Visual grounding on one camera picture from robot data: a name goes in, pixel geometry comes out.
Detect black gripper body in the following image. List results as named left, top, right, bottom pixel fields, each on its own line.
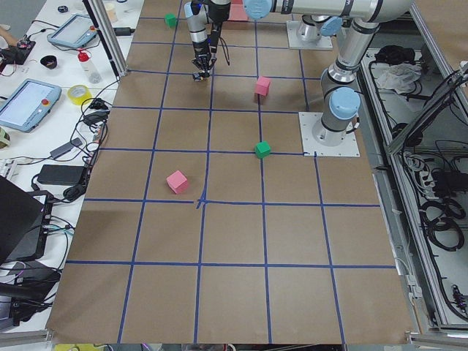
left=192, top=39, right=216, bottom=70
left=208, top=0, right=231, bottom=23

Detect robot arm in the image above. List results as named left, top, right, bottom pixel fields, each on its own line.
left=242, top=1, right=413, bottom=146
left=184, top=1, right=343, bottom=81

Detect pink plastic bin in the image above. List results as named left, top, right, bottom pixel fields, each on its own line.
left=228, top=0, right=249, bottom=22

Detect green cube by bin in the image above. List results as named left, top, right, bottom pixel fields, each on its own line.
left=165, top=13, right=178, bottom=28

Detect pink cube near base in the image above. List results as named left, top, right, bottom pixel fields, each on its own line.
left=254, top=76, right=271, bottom=97

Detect green cube near base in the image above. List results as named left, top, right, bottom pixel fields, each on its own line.
left=254, top=140, right=271, bottom=159

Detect pink cube far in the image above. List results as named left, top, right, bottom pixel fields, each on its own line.
left=166, top=170, right=189, bottom=195

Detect red cap squeeze bottle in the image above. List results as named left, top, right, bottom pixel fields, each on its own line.
left=78, top=50, right=102, bottom=84

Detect yellow tape roll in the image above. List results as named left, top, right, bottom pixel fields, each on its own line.
left=67, top=84, right=93, bottom=106

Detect upper teach pendant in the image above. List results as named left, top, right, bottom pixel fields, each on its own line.
left=47, top=14, right=97, bottom=49

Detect teach pendant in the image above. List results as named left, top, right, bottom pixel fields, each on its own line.
left=47, top=14, right=97, bottom=49
left=1, top=79, right=62, bottom=132

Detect black bowl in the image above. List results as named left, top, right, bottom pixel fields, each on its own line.
left=39, top=55, right=58, bottom=69

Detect lower teach pendant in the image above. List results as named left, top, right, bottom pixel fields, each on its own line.
left=1, top=79, right=62, bottom=132

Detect black power adapter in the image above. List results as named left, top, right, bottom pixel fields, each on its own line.
left=37, top=165, right=86, bottom=186

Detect white cloth pile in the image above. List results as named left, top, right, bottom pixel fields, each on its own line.
left=376, top=63, right=422, bottom=94

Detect black laptop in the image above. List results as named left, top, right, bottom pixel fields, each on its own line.
left=1, top=177, right=53, bottom=263

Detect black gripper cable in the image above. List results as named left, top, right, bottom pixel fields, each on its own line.
left=216, top=34, right=231, bottom=67

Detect aluminium frame post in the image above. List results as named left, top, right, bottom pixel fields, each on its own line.
left=82, top=0, right=128, bottom=79

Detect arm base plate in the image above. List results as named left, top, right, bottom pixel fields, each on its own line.
left=287, top=20, right=333, bottom=50
left=298, top=112, right=360, bottom=157

